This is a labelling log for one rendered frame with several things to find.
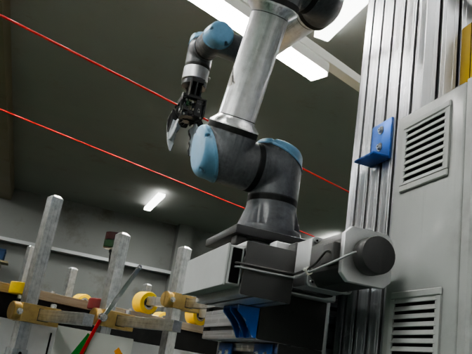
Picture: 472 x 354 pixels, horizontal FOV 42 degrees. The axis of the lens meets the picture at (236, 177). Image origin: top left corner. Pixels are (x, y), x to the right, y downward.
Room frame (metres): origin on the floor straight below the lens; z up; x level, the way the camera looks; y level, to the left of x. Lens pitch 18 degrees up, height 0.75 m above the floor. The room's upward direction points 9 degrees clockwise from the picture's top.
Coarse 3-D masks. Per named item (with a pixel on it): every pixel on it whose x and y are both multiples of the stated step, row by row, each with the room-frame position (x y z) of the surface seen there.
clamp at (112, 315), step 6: (90, 312) 1.88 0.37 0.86; (96, 312) 1.86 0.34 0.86; (102, 312) 1.87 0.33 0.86; (114, 312) 1.89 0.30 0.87; (96, 318) 1.85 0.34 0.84; (108, 318) 1.88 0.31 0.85; (114, 318) 1.89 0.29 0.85; (102, 324) 1.87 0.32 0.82; (108, 324) 1.88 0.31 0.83; (114, 324) 1.90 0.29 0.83; (126, 330) 1.93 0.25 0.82; (132, 330) 1.94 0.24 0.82
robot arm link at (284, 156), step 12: (264, 144) 1.30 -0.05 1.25; (276, 144) 1.29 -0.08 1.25; (288, 144) 1.29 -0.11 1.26; (264, 156) 1.27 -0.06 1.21; (276, 156) 1.29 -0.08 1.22; (288, 156) 1.29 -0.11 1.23; (300, 156) 1.32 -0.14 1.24; (264, 168) 1.27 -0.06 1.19; (276, 168) 1.28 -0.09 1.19; (288, 168) 1.29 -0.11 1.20; (300, 168) 1.32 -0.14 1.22; (264, 180) 1.29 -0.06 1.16; (276, 180) 1.29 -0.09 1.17; (288, 180) 1.30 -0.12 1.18; (300, 180) 1.33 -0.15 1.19; (252, 192) 1.32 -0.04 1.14; (276, 192) 1.29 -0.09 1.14; (288, 192) 1.30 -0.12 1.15
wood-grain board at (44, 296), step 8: (0, 288) 1.87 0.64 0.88; (8, 288) 1.89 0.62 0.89; (40, 296) 1.95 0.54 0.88; (48, 296) 1.97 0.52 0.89; (56, 296) 1.99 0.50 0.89; (64, 296) 2.01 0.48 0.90; (64, 304) 2.01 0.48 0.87; (72, 304) 2.03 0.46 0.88; (80, 304) 2.05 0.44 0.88; (120, 312) 2.15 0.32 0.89; (136, 312) 2.19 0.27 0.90; (184, 328) 2.34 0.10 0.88; (192, 328) 2.37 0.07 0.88; (200, 328) 2.39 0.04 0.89
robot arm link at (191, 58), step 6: (192, 36) 1.57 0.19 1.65; (198, 36) 1.56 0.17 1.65; (192, 42) 1.56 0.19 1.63; (192, 48) 1.55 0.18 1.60; (192, 54) 1.56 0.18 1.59; (186, 60) 1.58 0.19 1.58; (192, 60) 1.56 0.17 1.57; (198, 60) 1.56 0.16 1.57; (204, 60) 1.56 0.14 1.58; (210, 60) 1.57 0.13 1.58; (204, 66) 1.56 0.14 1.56; (210, 66) 1.59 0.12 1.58
